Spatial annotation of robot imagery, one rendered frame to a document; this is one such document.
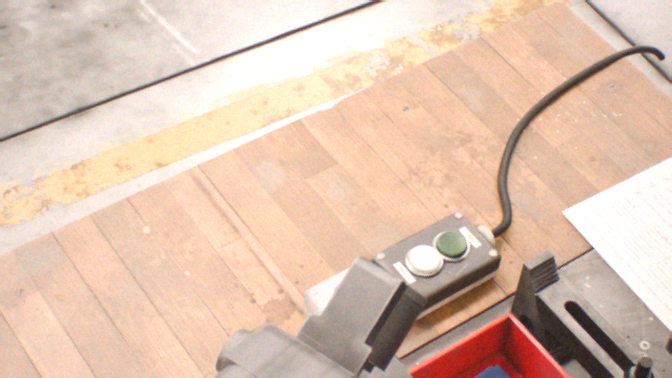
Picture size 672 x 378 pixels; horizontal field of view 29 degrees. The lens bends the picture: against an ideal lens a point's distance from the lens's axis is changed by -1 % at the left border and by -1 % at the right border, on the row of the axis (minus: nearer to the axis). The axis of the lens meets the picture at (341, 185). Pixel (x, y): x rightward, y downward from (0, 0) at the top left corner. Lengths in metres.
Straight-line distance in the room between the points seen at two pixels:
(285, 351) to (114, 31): 2.03
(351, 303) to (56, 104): 1.84
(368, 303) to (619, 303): 0.45
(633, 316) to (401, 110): 0.33
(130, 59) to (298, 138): 1.41
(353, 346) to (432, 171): 0.50
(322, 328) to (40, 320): 0.42
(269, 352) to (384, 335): 0.10
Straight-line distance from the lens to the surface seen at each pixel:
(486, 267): 1.22
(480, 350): 1.16
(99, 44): 2.77
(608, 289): 1.27
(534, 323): 1.18
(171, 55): 2.73
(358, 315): 0.86
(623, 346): 1.14
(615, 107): 1.43
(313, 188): 1.30
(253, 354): 0.80
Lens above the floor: 1.89
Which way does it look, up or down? 49 degrees down
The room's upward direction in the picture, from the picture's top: 5 degrees clockwise
